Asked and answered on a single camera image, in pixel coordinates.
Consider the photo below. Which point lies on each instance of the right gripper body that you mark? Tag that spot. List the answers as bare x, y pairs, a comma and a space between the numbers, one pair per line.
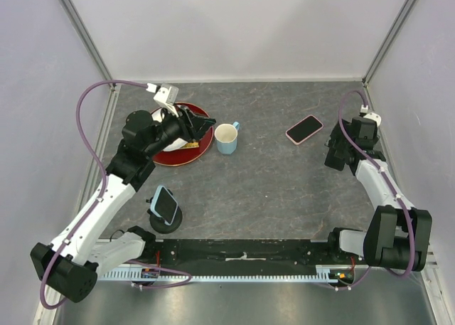
343, 141

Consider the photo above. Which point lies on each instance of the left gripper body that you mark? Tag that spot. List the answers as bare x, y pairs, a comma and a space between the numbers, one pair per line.
187, 131

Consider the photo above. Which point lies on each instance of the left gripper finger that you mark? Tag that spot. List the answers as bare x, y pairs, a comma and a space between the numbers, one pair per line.
201, 121
199, 132

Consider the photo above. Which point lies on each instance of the pink case phone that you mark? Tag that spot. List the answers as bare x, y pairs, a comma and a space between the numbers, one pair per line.
304, 129

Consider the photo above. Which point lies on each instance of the blue case phone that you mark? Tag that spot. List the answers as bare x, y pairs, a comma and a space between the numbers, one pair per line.
163, 205

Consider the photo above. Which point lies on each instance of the black round phone stand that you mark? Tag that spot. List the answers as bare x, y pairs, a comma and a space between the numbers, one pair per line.
158, 224

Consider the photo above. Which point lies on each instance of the black folding phone stand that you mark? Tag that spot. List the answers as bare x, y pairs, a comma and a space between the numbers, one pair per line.
336, 156

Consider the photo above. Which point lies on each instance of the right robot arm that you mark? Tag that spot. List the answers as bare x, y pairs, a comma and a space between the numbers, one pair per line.
398, 235

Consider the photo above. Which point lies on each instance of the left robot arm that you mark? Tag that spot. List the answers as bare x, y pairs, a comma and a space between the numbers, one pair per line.
72, 262

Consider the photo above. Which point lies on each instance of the yellow sponge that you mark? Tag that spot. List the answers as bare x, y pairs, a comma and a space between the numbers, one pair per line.
190, 145

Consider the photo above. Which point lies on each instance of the light blue mug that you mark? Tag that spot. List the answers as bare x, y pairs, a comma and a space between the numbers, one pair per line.
226, 137

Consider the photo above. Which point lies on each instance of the white paper plate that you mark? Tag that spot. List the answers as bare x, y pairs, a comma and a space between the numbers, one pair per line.
177, 144

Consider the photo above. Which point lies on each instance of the red round tray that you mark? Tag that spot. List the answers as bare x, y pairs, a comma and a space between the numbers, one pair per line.
184, 155

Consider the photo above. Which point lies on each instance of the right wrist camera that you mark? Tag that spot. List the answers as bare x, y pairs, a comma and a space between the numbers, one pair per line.
367, 114

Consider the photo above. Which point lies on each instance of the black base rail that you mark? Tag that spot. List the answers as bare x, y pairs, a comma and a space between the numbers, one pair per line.
174, 260

